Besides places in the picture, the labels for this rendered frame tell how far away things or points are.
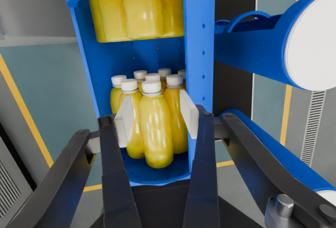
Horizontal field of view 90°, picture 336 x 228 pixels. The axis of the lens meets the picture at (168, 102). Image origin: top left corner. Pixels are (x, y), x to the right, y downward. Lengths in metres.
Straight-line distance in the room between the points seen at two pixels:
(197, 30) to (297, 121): 2.08
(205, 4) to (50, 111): 1.71
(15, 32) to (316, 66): 0.91
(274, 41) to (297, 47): 0.06
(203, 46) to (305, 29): 0.37
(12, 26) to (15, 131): 1.51
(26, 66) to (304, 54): 1.80
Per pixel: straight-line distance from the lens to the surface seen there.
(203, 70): 0.31
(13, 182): 2.17
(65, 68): 1.68
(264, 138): 1.24
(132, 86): 0.39
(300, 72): 0.64
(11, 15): 0.75
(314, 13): 0.63
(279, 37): 0.62
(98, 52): 0.47
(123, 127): 0.16
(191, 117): 0.16
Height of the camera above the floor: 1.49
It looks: 69 degrees down
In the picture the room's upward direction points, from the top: 165 degrees clockwise
